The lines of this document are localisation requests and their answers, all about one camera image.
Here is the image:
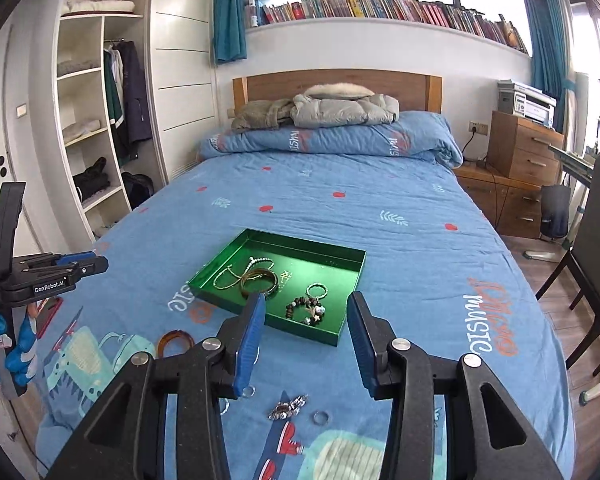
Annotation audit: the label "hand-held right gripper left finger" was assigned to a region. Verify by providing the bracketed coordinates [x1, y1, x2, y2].
[45, 292, 267, 480]

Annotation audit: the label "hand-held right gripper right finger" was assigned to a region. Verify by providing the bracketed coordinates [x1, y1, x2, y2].
[346, 291, 566, 480]

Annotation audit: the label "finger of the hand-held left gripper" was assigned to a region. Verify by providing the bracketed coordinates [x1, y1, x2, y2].
[55, 256, 109, 281]
[17, 251, 97, 268]

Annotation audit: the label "silver chain bracelet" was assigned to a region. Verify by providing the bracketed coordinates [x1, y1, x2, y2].
[268, 394, 310, 421]

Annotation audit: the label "amber bangle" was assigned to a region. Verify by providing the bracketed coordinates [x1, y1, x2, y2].
[156, 329, 195, 359]

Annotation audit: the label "green metal tray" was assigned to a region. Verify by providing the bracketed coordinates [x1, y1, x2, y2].
[188, 228, 368, 347]

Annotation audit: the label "person's left hand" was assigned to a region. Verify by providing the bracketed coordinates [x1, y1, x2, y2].
[0, 305, 39, 388]

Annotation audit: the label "red-edged dark phone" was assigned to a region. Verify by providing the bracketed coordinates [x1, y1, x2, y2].
[36, 297, 64, 339]

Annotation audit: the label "brown bangle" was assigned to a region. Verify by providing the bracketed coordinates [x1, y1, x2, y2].
[240, 269, 280, 297]

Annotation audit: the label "pile of black clothes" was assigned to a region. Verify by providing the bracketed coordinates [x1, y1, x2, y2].
[75, 157, 111, 196]

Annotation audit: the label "black backpack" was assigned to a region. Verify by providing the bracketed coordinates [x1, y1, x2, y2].
[122, 172, 156, 208]

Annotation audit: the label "folded white clothes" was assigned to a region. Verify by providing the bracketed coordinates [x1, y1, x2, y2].
[62, 120, 106, 143]

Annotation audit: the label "white door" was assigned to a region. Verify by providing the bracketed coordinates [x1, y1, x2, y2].
[0, 55, 36, 266]

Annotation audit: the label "blue printed bedsheet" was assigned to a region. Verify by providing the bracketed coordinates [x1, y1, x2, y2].
[32, 152, 578, 480]

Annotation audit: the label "hanging dark coat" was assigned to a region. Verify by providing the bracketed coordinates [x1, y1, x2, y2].
[115, 40, 153, 161]

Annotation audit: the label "hanging green white garment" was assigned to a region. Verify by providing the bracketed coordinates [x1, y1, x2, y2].
[102, 47, 126, 131]

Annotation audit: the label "folded grey clothes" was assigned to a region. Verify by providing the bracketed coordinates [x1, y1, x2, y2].
[62, 57, 103, 76]

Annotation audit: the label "low wooden nightstand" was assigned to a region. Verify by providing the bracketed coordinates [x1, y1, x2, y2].
[454, 162, 543, 240]

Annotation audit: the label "blue pillow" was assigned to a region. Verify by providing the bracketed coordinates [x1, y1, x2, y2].
[196, 110, 465, 167]

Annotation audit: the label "olive jacket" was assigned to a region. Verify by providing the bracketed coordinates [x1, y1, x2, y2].
[230, 99, 296, 133]

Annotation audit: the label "white wardrobe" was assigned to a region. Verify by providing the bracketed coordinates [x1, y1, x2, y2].
[55, 0, 218, 241]

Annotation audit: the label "black tote bag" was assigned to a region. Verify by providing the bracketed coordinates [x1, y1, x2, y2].
[540, 185, 571, 238]

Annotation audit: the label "grey down jacket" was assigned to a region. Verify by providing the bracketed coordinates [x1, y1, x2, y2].
[290, 82, 401, 128]

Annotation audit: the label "wooden drawer cabinet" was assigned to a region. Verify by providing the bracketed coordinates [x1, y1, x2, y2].
[487, 111, 566, 183]

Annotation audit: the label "wooden headboard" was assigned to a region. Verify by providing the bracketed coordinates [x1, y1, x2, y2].
[232, 71, 443, 116]

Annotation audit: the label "electronic keyboard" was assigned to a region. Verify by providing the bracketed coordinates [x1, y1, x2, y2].
[547, 142, 596, 176]

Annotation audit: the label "short teal curtain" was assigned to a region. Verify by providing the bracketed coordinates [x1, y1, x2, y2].
[214, 0, 248, 63]

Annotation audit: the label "white printer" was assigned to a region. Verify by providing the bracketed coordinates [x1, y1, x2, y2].
[497, 80, 557, 126]

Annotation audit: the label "row of books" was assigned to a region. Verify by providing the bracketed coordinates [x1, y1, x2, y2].
[257, 0, 528, 53]

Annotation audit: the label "long teal curtain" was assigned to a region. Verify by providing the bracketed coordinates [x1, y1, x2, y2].
[522, 0, 576, 128]

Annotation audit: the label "dark beaded charm bracelet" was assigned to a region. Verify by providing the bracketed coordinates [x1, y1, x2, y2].
[285, 297, 327, 326]

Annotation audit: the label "pearl necklace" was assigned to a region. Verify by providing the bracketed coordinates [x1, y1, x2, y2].
[214, 256, 276, 291]

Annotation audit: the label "black cable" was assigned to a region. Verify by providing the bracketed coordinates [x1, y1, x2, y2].
[462, 132, 503, 226]

